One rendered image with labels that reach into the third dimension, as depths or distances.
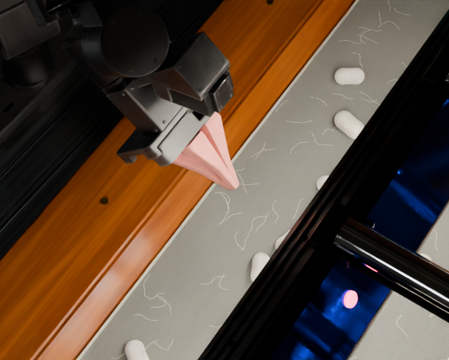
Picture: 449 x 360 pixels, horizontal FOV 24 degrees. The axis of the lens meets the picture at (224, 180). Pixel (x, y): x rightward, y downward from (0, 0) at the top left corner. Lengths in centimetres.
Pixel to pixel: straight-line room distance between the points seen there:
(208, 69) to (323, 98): 34
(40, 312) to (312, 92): 39
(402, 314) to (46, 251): 36
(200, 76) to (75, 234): 28
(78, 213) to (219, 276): 16
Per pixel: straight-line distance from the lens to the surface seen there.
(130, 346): 100
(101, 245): 104
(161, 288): 105
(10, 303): 103
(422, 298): 65
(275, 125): 114
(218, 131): 93
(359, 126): 112
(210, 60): 85
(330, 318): 66
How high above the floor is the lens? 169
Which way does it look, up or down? 60 degrees down
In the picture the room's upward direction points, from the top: straight up
